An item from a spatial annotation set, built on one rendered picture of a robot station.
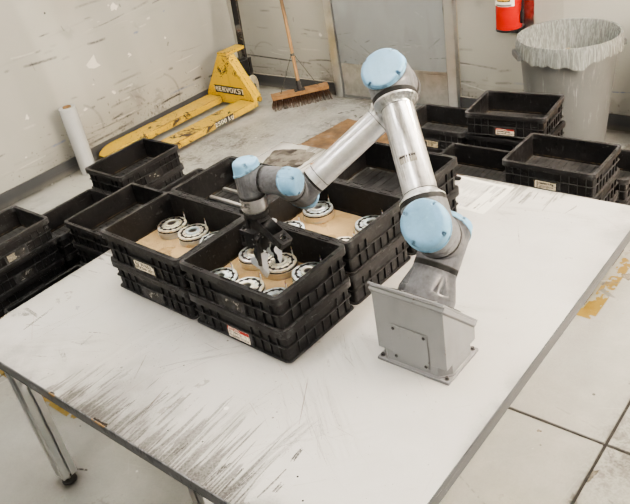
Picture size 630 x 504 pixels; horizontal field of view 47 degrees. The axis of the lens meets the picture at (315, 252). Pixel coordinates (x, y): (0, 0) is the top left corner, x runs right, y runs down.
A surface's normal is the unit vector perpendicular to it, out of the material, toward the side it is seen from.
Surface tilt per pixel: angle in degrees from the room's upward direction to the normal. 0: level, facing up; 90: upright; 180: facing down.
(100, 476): 0
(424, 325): 90
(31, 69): 90
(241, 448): 0
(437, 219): 53
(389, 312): 90
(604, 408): 0
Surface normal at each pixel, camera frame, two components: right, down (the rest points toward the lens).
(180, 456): -0.15, -0.84
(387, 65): -0.43, -0.32
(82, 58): 0.77, 0.23
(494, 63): -0.62, 0.50
